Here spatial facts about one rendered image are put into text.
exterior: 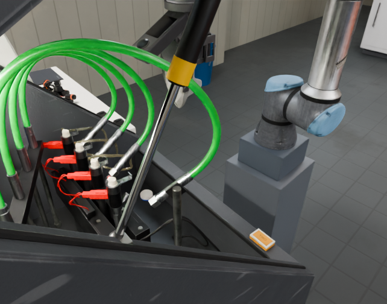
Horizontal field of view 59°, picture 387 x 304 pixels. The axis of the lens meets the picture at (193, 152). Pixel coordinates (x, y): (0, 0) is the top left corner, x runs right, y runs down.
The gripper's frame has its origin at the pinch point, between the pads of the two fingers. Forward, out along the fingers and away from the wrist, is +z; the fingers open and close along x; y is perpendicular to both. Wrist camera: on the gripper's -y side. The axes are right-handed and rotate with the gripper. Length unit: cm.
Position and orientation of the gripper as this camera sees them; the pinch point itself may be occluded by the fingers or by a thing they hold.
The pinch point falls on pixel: (176, 102)
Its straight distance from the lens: 73.1
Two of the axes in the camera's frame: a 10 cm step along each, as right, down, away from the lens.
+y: 7.7, -3.6, 5.3
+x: -6.4, -4.5, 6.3
